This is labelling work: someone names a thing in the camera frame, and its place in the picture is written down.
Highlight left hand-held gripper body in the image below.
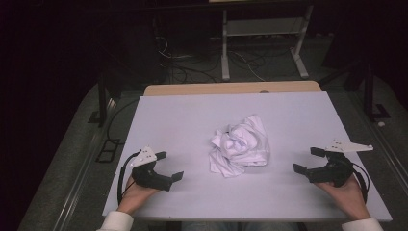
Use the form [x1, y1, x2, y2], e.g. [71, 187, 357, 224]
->
[129, 146, 174, 193]

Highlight white metal stand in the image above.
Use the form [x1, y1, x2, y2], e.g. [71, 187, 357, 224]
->
[220, 4, 315, 82]

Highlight black metal stand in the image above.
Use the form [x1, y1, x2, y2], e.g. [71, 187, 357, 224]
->
[361, 61, 392, 122]
[88, 73, 123, 128]

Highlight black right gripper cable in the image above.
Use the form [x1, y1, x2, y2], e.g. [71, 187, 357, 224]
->
[350, 162, 370, 204]

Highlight person's left hand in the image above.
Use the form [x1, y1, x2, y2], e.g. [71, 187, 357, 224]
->
[116, 175, 161, 216]

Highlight white underpants with black waistband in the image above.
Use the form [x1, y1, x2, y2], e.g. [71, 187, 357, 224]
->
[208, 114, 271, 178]

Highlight person's right hand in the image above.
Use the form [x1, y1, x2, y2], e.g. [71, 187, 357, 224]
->
[316, 174, 371, 221]

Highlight black floor cable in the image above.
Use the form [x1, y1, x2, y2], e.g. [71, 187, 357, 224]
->
[106, 97, 140, 146]

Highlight bundle of floor cables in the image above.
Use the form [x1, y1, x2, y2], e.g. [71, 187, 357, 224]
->
[155, 35, 268, 85]

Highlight wooden table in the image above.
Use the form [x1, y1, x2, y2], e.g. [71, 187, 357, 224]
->
[142, 80, 322, 97]

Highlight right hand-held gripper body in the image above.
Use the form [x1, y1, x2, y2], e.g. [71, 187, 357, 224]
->
[306, 139, 374, 188]

